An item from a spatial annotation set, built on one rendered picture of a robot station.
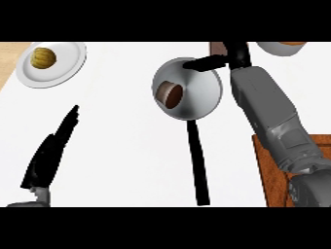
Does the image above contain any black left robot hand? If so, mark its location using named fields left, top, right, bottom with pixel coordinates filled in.
left=20, top=104, right=82, bottom=191

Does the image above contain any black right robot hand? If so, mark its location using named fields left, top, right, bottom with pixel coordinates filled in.
left=182, top=41, right=252, bottom=73

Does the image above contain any brown wooden cutting board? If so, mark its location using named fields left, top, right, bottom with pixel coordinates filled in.
left=252, top=133, right=331, bottom=208

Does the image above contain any brown object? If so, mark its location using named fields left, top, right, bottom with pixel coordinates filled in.
left=209, top=41, right=231, bottom=58

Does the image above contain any white bowl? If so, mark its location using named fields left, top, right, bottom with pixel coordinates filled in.
left=256, top=41, right=309, bottom=57

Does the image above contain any white plate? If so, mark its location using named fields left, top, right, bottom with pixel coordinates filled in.
left=16, top=42, right=88, bottom=89

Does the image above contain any yellow-green round squash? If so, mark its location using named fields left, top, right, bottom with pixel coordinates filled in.
left=30, top=47, right=58, bottom=70

